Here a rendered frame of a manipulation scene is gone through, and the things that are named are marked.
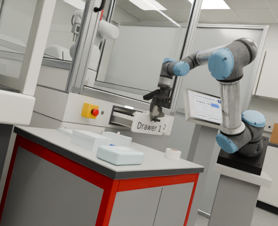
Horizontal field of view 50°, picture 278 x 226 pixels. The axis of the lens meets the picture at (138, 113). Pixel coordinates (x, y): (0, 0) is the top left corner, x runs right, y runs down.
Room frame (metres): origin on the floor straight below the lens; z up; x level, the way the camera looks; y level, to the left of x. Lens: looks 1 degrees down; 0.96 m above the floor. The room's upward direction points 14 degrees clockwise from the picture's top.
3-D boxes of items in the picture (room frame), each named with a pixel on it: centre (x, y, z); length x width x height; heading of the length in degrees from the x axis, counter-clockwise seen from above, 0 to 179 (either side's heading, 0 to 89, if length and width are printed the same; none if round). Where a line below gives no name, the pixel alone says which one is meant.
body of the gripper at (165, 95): (1.67, -0.11, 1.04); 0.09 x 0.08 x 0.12; 53
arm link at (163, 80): (1.68, -0.10, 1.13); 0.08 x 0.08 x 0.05
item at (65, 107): (2.12, 0.42, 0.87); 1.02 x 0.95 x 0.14; 143
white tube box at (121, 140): (1.44, 0.07, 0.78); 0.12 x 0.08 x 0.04; 70
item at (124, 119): (1.83, 0.09, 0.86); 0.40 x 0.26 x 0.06; 53
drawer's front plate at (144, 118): (1.70, -0.07, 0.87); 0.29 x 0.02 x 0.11; 143
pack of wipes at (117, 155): (1.01, 0.03, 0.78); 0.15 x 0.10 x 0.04; 145
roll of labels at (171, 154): (1.37, -0.20, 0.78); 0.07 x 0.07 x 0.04
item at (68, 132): (1.33, 0.27, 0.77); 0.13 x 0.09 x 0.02; 48
